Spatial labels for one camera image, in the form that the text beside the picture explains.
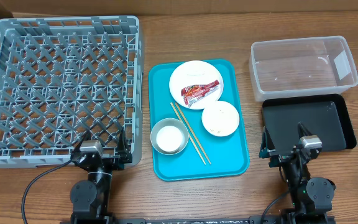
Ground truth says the grey plastic dish rack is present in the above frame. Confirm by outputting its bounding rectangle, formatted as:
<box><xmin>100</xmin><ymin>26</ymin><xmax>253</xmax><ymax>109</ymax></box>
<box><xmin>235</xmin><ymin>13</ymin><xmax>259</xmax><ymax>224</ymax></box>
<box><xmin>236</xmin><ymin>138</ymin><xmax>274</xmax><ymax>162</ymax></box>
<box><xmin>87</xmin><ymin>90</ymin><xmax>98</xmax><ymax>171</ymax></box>
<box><xmin>0</xmin><ymin>16</ymin><xmax>144</xmax><ymax>169</ymax></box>

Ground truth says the black plastic tray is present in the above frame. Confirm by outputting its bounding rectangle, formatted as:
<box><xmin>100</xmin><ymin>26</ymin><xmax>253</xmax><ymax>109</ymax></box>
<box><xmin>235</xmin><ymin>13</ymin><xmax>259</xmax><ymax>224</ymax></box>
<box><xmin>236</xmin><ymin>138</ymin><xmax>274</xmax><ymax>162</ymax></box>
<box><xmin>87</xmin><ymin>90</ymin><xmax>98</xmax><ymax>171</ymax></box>
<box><xmin>262</xmin><ymin>94</ymin><xmax>357</xmax><ymax>152</ymax></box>

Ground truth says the clear plastic bin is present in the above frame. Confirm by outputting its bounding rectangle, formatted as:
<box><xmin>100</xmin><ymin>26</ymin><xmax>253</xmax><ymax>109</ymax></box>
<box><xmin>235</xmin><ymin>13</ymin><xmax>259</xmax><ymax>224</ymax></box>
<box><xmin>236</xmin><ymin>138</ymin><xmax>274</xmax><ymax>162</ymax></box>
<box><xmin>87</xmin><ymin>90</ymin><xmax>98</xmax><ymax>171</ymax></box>
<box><xmin>249</xmin><ymin>36</ymin><xmax>358</xmax><ymax>101</ymax></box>

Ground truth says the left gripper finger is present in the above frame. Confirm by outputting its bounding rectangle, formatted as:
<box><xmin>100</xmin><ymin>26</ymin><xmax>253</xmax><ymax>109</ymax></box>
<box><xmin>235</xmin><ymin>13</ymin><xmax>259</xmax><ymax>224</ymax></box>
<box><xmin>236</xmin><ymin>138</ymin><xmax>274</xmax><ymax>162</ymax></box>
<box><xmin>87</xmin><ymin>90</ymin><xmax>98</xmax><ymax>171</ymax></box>
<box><xmin>116</xmin><ymin>128</ymin><xmax>132</xmax><ymax>164</ymax></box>
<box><xmin>75</xmin><ymin>132</ymin><xmax>90</xmax><ymax>152</ymax></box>

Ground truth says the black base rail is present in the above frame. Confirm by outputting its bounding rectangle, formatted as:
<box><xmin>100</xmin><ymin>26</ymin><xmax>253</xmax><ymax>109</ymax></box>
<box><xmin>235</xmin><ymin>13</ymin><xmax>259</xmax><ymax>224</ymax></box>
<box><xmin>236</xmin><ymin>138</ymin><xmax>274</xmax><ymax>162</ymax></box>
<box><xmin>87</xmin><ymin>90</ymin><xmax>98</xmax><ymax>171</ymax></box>
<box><xmin>59</xmin><ymin>216</ymin><xmax>335</xmax><ymax>224</ymax></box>

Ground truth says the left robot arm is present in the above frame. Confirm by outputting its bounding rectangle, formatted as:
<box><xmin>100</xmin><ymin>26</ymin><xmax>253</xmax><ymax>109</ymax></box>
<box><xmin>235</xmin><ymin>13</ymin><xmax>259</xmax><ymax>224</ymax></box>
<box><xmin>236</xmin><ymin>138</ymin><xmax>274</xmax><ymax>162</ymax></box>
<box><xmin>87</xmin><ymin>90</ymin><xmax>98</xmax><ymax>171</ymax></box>
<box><xmin>70</xmin><ymin>130</ymin><xmax>132</xmax><ymax>223</ymax></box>

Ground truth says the red snack wrapper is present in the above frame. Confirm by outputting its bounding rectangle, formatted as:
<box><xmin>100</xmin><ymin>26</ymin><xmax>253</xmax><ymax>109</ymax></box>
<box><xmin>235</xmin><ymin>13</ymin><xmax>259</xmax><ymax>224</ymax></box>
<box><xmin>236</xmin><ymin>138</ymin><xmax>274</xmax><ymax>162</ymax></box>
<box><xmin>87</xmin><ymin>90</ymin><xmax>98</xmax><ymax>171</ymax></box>
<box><xmin>180</xmin><ymin>80</ymin><xmax>220</xmax><ymax>107</ymax></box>

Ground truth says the white cup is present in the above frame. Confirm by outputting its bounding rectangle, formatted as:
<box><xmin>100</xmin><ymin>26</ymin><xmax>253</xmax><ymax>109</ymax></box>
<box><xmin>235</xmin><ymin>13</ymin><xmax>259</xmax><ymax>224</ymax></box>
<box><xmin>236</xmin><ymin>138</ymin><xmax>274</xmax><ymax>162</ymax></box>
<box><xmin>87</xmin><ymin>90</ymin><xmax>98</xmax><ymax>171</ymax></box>
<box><xmin>156</xmin><ymin>126</ymin><xmax>183</xmax><ymax>154</ymax></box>

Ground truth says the small white bowl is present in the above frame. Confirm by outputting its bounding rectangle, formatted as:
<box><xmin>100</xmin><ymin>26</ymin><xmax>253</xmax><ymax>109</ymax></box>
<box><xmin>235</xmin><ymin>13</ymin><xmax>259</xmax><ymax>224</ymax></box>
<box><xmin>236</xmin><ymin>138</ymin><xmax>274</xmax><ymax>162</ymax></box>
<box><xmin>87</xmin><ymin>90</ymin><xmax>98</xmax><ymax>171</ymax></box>
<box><xmin>201</xmin><ymin>101</ymin><xmax>240</xmax><ymax>137</ymax></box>

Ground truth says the wooden chopstick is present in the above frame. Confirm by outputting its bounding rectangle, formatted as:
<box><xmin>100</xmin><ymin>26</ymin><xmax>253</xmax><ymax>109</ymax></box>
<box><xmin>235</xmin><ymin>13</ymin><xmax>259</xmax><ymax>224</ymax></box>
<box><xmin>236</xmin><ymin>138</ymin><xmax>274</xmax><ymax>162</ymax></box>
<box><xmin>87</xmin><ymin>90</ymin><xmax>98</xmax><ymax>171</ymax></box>
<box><xmin>170</xmin><ymin>102</ymin><xmax>206</xmax><ymax>165</ymax></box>
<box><xmin>174</xmin><ymin>103</ymin><xmax>212</xmax><ymax>165</ymax></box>

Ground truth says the right wooden chopstick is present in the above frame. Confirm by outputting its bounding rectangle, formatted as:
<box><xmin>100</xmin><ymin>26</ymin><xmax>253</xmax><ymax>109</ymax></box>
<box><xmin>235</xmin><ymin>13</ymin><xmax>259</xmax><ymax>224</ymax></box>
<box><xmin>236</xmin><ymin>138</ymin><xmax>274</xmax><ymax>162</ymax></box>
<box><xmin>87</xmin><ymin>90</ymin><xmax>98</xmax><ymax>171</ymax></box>
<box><xmin>174</xmin><ymin>103</ymin><xmax>212</xmax><ymax>165</ymax></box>

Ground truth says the grey metal bowl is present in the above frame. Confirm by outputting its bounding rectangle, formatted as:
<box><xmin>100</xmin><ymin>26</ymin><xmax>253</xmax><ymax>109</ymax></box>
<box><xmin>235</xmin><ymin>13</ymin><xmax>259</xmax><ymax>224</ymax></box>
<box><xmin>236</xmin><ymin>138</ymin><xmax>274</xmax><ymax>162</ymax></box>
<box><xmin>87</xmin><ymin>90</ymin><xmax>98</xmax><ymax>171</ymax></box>
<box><xmin>150</xmin><ymin>118</ymin><xmax>189</xmax><ymax>155</ymax></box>

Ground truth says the large white plate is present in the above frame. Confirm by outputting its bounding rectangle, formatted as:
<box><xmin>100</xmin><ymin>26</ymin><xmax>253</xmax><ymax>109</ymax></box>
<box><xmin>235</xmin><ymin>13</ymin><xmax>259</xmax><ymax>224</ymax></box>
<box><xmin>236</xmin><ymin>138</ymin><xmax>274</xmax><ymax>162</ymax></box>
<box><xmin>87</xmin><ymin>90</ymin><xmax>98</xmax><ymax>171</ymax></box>
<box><xmin>169</xmin><ymin>60</ymin><xmax>224</xmax><ymax>110</ymax></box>

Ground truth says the left wooden chopstick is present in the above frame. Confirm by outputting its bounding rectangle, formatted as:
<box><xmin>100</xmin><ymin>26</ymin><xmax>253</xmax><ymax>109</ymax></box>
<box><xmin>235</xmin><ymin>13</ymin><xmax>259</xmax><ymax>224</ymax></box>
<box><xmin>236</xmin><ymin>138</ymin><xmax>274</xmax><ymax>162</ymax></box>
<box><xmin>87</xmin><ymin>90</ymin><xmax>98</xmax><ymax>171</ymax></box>
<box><xmin>170</xmin><ymin>102</ymin><xmax>206</xmax><ymax>165</ymax></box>

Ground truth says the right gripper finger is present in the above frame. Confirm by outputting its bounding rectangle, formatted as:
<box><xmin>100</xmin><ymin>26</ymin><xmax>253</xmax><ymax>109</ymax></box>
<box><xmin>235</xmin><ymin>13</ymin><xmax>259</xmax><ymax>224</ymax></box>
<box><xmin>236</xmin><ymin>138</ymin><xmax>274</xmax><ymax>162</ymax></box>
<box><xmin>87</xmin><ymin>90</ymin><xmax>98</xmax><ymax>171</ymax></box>
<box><xmin>297</xmin><ymin>122</ymin><xmax>313</xmax><ymax>138</ymax></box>
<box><xmin>259</xmin><ymin>126</ymin><xmax>277</xmax><ymax>157</ymax></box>

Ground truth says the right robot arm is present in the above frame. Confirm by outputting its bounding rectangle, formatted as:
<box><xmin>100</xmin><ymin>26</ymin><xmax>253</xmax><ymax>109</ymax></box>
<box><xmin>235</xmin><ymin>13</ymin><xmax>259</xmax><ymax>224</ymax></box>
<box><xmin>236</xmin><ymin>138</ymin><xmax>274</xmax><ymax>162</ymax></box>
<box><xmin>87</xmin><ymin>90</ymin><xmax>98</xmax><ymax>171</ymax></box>
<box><xmin>259</xmin><ymin>123</ymin><xmax>336</xmax><ymax>223</ymax></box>

